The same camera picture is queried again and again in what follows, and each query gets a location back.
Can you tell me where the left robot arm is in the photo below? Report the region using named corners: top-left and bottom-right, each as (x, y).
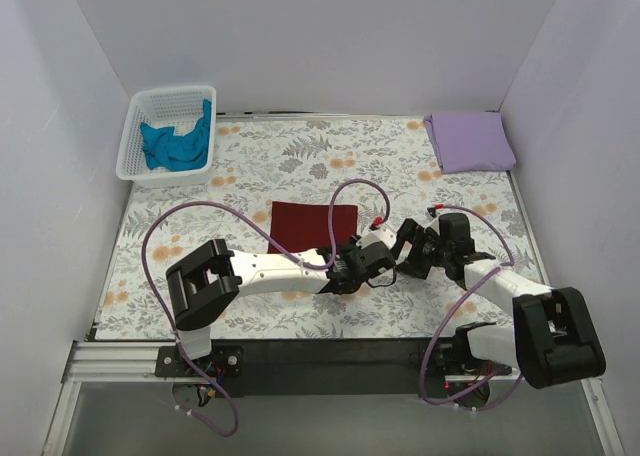
top-left (166, 235), bottom-right (398, 376)

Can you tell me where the floral table mat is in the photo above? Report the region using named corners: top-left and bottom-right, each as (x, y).
top-left (95, 118), bottom-right (543, 340)

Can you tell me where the dark red t-shirt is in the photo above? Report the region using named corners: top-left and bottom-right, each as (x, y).
top-left (270, 201), bottom-right (358, 253)

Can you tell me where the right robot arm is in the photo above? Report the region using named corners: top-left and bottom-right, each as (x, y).
top-left (394, 213), bottom-right (606, 389)

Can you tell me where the white plastic basket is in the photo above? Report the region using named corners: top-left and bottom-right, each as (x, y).
top-left (116, 85), bottom-right (216, 188)

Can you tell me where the folded purple t-shirt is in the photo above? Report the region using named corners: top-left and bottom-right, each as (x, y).
top-left (424, 112), bottom-right (516, 174)

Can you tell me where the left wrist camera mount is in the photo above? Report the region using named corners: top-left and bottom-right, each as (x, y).
top-left (356, 217), bottom-right (396, 249)

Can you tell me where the aluminium front rail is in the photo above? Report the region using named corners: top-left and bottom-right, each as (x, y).
top-left (63, 338), bottom-right (601, 382)

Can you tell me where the teal t-shirt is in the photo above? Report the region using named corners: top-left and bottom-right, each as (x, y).
top-left (140, 99), bottom-right (212, 172)

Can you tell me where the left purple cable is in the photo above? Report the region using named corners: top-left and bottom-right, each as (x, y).
top-left (141, 179), bottom-right (392, 437)

